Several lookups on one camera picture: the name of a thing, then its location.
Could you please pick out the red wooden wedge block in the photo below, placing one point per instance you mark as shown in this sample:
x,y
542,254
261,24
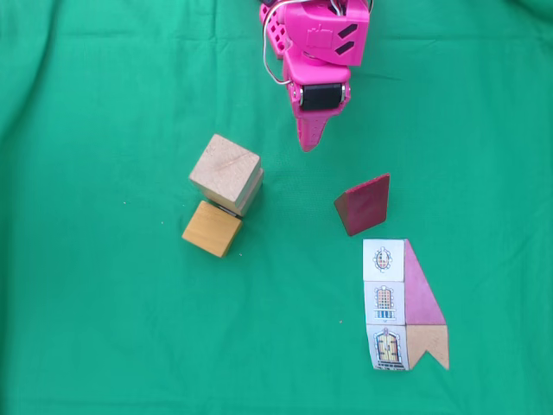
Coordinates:
x,y
367,207

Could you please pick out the wooden cube oval window print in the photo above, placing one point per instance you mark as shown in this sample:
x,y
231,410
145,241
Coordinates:
x,y
222,168

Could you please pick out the yellow notched wooden block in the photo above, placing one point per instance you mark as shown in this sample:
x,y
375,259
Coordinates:
x,y
211,229

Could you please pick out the green cloth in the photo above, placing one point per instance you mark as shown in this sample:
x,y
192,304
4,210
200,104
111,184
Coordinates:
x,y
86,259

